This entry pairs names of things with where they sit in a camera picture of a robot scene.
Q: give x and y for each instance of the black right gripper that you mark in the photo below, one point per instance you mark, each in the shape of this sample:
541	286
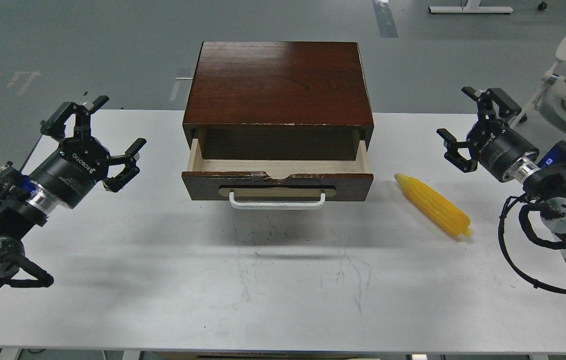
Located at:
491	142

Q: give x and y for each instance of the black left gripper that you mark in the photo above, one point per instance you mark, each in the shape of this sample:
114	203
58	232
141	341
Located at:
71	171

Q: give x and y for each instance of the yellow toy corn cob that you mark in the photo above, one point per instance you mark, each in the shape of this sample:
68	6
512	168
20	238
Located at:
436	207

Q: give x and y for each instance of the wooden drawer with white handle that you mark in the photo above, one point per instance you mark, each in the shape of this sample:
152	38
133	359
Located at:
278	184

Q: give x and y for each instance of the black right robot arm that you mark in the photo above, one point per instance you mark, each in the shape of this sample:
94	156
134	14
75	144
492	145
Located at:
543	215

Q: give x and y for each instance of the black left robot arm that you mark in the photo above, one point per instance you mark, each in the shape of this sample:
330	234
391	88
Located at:
23	205

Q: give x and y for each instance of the dark wooden drawer cabinet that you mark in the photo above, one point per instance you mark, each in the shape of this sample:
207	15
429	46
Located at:
285	100

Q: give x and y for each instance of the white table base far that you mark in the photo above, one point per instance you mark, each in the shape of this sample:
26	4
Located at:
471	7

